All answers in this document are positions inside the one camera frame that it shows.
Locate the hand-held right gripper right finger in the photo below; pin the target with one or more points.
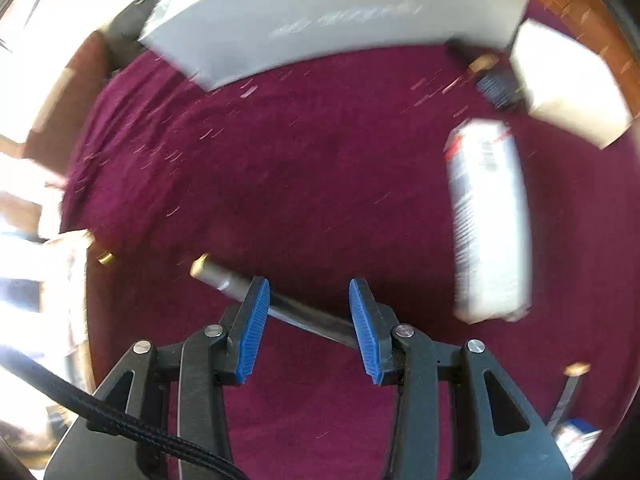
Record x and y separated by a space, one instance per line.
363 332

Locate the dark marker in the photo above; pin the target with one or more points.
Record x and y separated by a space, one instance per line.
495 85

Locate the large white box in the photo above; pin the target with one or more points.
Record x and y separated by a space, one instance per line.
325 20

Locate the plain white box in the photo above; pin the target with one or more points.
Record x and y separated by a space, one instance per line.
570 80

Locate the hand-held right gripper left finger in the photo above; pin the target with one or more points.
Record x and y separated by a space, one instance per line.
250 335

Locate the long white medicine box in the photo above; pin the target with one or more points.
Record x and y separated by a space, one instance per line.
490 220

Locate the black marker with tan cap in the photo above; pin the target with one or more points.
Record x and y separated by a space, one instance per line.
567 395

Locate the small gold cap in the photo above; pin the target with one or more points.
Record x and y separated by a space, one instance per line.
106 259

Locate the maroon velvet tablecloth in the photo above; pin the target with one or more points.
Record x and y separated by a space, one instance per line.
300 185

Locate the blue and white box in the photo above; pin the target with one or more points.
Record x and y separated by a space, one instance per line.
577 442

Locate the reddish brown upholstered chair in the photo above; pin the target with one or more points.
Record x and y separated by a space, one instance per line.
65 100

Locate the black object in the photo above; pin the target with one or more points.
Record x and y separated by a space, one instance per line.
130 20

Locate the black marker with cream cap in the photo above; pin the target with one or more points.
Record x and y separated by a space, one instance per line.
310 317

